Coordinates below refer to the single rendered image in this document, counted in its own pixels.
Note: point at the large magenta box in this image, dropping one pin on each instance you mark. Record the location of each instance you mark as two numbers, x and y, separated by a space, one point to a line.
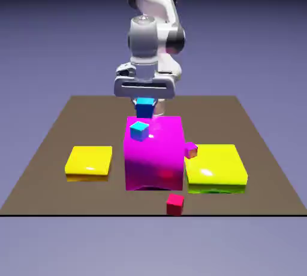
154 156

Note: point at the small cyan cube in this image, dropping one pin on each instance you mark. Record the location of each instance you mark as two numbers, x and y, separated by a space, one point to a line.
139 130

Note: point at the small pink cube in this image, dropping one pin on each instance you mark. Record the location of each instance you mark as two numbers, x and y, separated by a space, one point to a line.
191 150

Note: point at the large lime yellow box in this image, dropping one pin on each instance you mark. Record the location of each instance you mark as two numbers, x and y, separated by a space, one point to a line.
215 168

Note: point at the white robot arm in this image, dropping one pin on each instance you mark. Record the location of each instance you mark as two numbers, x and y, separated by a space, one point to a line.
153 3

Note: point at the small blue cube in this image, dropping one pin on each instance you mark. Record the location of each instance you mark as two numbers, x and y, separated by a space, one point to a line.
144 108

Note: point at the small red cube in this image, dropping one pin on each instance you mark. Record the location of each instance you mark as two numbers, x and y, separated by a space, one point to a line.
175 205

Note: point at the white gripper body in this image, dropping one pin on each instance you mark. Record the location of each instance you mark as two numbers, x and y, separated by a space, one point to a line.
144 92

